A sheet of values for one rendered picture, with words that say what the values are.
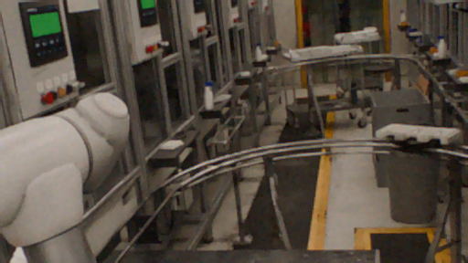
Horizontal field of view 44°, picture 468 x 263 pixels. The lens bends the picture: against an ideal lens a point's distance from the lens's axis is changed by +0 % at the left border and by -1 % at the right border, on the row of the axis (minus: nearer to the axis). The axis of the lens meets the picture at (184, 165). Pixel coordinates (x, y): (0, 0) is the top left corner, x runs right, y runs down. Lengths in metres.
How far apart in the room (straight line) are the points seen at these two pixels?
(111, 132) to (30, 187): 0.18
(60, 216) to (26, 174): 0.08
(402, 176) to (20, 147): 3.38
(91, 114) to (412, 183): 3.26
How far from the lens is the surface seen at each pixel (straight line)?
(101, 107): 0.96
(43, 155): 0.88
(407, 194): 4.07
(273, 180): 3.13
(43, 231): 0.88
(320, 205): 4.50
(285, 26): 9.38
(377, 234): 3.98
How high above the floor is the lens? 1.65
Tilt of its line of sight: 16 degrees down
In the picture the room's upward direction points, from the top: 8 degrees counter-clockwise
